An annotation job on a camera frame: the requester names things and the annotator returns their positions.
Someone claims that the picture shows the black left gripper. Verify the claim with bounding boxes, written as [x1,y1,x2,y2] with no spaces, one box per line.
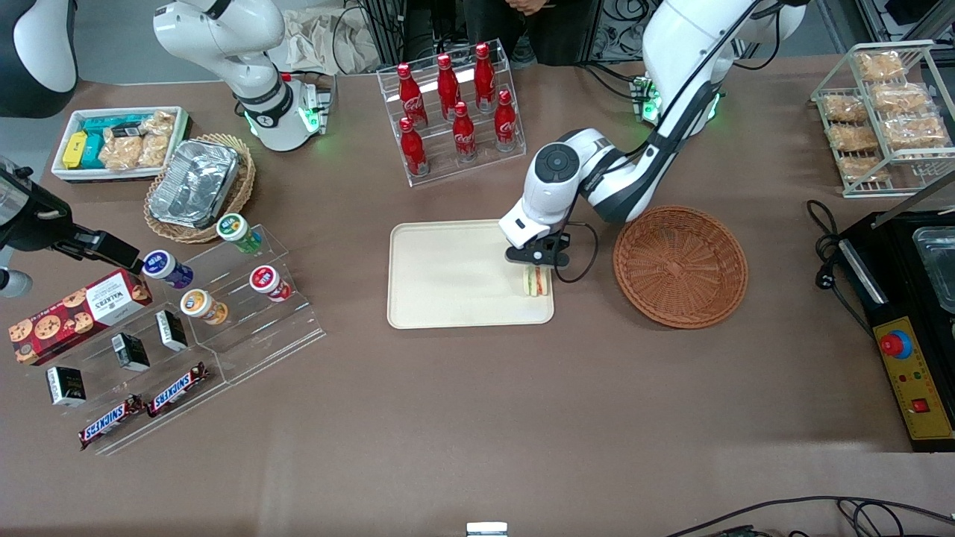
[506,236,572,269]

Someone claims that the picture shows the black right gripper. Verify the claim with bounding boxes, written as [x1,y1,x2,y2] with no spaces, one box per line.
[0,166,144,274]

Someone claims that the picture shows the light tan wicker basket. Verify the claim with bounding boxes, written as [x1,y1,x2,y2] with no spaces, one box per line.
[143,133,257,245]

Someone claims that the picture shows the beige rectangular tray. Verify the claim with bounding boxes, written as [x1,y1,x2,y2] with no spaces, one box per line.
[386,218,556,330]

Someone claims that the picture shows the aluminium foil tray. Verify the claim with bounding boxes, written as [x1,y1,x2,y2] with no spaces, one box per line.
[148,139,241,230]

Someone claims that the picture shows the round brown wicker basket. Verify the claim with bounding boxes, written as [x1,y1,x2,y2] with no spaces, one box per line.
[613,205,749,330]

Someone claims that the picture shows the blue lid snack cup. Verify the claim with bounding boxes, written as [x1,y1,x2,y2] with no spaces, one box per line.
[142,250,195,290]

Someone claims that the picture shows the red Walkers cookie box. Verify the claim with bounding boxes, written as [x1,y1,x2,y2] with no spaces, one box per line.
[8,268,153,366]

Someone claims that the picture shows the white plastic bin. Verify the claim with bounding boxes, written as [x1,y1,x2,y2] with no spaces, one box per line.
[51,106,192,183]

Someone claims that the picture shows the small black box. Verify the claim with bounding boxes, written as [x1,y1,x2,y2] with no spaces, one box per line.
[154,310,189,352]
[46,366,87,408]
[111,333,151,373]

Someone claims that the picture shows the orange lid snack cup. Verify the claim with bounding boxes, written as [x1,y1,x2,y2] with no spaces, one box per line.
[180,289,228,326]

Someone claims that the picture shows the clear acrylic bottle rack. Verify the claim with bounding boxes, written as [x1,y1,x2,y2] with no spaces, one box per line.
[375,39,527,187]

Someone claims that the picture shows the yellow small box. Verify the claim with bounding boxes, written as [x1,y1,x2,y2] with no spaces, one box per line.
[62,131,89,170]

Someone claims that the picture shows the green lid snack cup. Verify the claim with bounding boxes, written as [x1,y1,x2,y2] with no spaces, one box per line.
[216,213,263,254]

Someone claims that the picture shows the red cola bottle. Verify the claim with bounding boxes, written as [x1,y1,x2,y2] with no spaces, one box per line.
[452,101,478,162]
[474,43,497,113]
[396,63,428,128]
[493,89,519,152]
[398,117,430,178]
[436,53,461,120]

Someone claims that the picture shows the long teal box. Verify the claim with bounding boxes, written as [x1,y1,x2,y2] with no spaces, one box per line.
[81,114,154,136]

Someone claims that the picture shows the Snickers chocolate bar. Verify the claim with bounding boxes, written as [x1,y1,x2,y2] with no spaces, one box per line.
[145,362,210,418]
[78,395,146,451]

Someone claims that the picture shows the red lid snack cup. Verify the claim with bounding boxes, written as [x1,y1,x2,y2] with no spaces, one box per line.
[249,265,292,302]

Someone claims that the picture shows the clear acrylic step display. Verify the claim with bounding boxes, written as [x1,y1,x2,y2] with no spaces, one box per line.
[19,287,228,457]
[142,224,327,386]

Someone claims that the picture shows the person in black clothes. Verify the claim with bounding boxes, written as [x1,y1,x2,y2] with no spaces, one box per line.
[463,0,598,68]

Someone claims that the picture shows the beige cloth bag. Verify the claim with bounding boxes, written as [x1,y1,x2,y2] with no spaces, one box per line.
[269,9,381,75]

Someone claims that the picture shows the grey metal bar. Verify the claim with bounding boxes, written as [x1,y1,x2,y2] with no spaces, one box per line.
[871,170,955,228]

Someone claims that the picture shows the black yellow control box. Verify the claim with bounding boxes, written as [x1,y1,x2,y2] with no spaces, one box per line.
[832,211,955,453]

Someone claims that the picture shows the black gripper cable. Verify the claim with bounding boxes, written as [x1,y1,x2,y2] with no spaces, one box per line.
[556,220,599,284]

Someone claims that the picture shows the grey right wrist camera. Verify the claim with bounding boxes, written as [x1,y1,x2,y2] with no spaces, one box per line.
[0,268,34,299]

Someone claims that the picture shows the black arm base cables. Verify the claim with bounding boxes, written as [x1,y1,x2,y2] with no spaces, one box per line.
[578,62,646,101]

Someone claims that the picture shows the black aluminium frame post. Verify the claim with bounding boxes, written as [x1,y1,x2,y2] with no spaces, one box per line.
[363,0,407,69]

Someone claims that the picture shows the black power cable with plug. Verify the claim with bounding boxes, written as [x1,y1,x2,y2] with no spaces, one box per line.
[806,199,885,344]

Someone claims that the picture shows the thin black table cable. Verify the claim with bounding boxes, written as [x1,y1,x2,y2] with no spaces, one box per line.
[664,496,955,537]

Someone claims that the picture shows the white wire shelf rack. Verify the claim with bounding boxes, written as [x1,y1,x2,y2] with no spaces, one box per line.
[811,40,955,198]

